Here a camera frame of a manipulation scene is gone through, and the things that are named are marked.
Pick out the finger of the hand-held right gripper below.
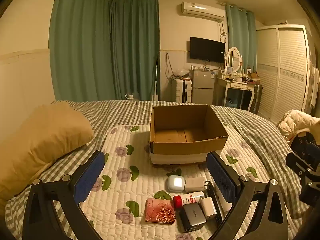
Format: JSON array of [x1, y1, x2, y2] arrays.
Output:
[[291, 130, 320, 158], [286, 152, 320, 179]]

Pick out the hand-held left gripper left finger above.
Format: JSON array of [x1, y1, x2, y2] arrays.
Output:
[[22, 150, 105, 240]]

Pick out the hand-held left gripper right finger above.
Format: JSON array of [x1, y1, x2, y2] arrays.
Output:
[[206, 151, 290, 240]]

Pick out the white box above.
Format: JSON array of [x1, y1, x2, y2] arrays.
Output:
[[184, 177, 206, 192]]

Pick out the white charger adapter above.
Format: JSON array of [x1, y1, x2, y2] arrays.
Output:
[[201, 197, 217, 221]]

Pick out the white bottle with red cap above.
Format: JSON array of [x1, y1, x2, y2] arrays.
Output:
[[173, 191, 205, 209]]

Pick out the white earbud case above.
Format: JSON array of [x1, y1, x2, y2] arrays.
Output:
[[167, 175, 184, 193]]

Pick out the dark grey charger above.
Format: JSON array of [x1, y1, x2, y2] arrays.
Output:
[[180, 203, 207, 232]]

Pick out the pink rose-print wallet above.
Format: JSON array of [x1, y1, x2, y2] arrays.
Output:
[[145, 198, 177, 223]]

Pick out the white puffer jacket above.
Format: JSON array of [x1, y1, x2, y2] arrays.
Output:
[[277, 109, 320, 141]]

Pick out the floral quilted mat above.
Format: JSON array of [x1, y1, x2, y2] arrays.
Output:
[[72, 124, 310, 240]]

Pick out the tan pillow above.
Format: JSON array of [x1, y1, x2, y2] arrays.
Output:
[[0, 102, 95, 202]]

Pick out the hanging white clothes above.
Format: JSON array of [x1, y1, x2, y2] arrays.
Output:
[[307, 59, 320, 108]]

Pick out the dark suitcase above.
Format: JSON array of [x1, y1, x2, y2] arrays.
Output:
[[250, 84, 263, 115]]

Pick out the white louvred wardrobe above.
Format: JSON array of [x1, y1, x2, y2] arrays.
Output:
[[256, 24, 314, 125]]

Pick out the small grey fridge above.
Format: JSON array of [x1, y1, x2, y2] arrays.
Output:
[[189, 69, 216, 104]]

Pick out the white dressing table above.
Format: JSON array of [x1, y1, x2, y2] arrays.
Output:
[[216, 76, 258, 111]]

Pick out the white ribbed suitcase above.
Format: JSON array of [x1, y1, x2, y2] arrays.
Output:
[[175, 78, 193, 103]]

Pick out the clear plastic bag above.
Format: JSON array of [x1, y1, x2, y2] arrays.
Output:
[[174, 68, 190, 79]]

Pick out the white mop pole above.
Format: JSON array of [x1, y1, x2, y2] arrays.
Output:
[[151, 51, 160, 101]]

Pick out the white oval vanity mirror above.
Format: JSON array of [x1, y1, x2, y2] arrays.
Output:
[[226, 46, 243, 73]]

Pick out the narrow green curtain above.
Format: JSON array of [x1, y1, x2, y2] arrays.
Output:
[[225, 4, 258, 71]]

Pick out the wide green curtain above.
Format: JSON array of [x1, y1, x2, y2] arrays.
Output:
[[49, 0, 113, 102]]

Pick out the green corner curtain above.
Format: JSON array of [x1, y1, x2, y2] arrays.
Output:
[[110, 0, 161, 101]]

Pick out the white air conditioner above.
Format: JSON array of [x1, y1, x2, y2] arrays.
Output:
[[180, 1, 225, 22]]

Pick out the black wall cable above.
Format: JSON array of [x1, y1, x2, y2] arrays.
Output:
[[164, 52, 176, 81]]

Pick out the black wall television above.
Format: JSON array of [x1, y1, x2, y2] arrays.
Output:
[[189, 37, 225, 63]]

